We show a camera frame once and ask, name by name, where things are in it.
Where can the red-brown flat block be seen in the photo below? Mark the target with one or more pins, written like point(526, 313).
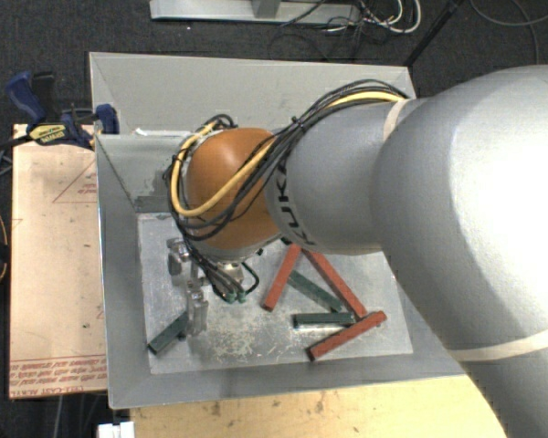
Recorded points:
point(281, 278)
point(347, 336)
point(335, 283)

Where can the grey metal bin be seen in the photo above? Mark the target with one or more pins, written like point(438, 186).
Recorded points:
point(237, 340)

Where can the brown cardboard board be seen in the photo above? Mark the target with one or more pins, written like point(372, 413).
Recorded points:
point(55, 263)

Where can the dark green flat block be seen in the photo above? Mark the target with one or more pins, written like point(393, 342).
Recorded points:
point(166, 336)
point(314, 292)
point(324, 320)

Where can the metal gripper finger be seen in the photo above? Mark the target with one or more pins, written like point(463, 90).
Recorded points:
point(197, 313)
point(177, 263)

